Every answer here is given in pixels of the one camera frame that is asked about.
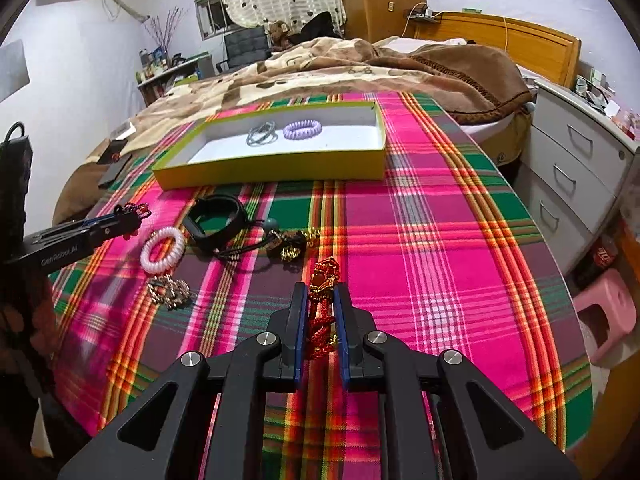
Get white tray with green rim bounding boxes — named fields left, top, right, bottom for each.
left=151, top=101, right=387, bottom=191

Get wooden bed headboard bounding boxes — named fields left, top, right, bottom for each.
left=414, top=10, right=582, bottom=89

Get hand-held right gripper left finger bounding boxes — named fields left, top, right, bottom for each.
left=57, top=282, right=308, bottom=480

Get orange cardboard box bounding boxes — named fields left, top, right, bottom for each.
left=617, top=219, right=640, bottom=282

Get white pillow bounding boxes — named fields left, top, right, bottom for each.
left=375, top=35, right=469, bottom=54

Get pink green plaid cloth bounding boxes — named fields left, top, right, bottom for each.
left=50, top=91, right=594, bottom=480

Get red bead hair clip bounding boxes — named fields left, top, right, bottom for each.
left=304, top=256, right=344, bottom=361

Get black hair tie grey bead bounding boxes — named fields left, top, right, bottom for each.
left=217, top=216, right=302, bottom=262

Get white nightstand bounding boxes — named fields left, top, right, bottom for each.
left=515, top=77, right=640, bottom=277

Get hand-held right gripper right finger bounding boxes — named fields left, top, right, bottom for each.
left=334, top=282, right=583, bottom=480

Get black strap bracelet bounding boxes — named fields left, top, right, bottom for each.
left=182, top=195, right=247, bottom=254

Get black red bead charm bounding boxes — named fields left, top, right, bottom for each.
left=113, top=202, right=152, bottom=221

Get white wall pipe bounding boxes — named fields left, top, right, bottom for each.
left=97, top=0, right=151, bottom=24

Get grey hair ties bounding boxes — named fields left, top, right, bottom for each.
left=247, top=120, right=279, bottom=149

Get gold chain bracelet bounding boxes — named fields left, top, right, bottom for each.
left=147, top=275, right=197, bottom=311

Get window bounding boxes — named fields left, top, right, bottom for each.
left=194, top=0, right=236, bottom=41

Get black cloth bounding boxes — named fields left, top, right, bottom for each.
left=287, top=11, right=335, bottom=44

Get black chair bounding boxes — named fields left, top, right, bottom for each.
left=215, top=27, right=272, bottom=74

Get purple spiral hair tie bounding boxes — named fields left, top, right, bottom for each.
left=282, top=119, right=321, bottom=141

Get black pouch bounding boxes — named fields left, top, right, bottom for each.
left=95, top=138, right=129, bottom=165

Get pale pink spiral hair tie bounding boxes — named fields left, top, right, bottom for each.
left=140, top=227, right=185, bottom=275

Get white shelf with bottles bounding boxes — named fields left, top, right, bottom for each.
left=136, top=46, right=217, bottom=106

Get pink box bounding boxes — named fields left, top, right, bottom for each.
left=612, top=110, right=640, bottom=142

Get purple decorative branches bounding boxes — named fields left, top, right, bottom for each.
left=147, top=6, right=189, bottom=56

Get brown teddy bear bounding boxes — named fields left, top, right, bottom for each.
left=267, top=20, right=294, bottom=51

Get bed with brown blanket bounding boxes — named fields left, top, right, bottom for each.
left=52, top=37, right=532, bottom=221

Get black phone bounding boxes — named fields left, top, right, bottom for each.
left=97, top=153, right=134, bottom=189

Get pink plastic stool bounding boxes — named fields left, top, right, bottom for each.
left=572, top=268, right=639, bottom=366

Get gold bangle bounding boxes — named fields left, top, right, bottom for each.
left=277, top=227, right=321, bottom=261

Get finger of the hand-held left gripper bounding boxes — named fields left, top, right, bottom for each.
left=29, top=214, right=124, bottom=245
left=89, top=210, right=149, bottom=254

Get red soda can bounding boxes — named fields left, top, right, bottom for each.
left=582, top=234, right=622, bottom=282

